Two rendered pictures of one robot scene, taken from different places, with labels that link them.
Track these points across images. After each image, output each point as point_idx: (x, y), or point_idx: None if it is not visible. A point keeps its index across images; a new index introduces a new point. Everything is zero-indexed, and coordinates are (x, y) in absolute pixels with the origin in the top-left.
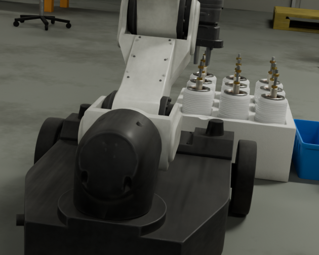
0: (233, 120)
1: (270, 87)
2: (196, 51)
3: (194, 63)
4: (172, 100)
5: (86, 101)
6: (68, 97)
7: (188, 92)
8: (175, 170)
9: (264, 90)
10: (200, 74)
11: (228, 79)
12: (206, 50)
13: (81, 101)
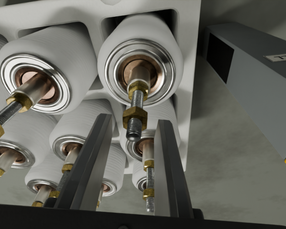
0: (38, 10)
1: (6, 154)
2: (170, 175)
3: (168, 121)
4: (189, 191)
5: (275, 168)
6: None
7: (165, 33)
8: None
9: (13, 140)
10: (134, 98)
11: (107, 178)
12: (79, 186)
13: (282, 166)
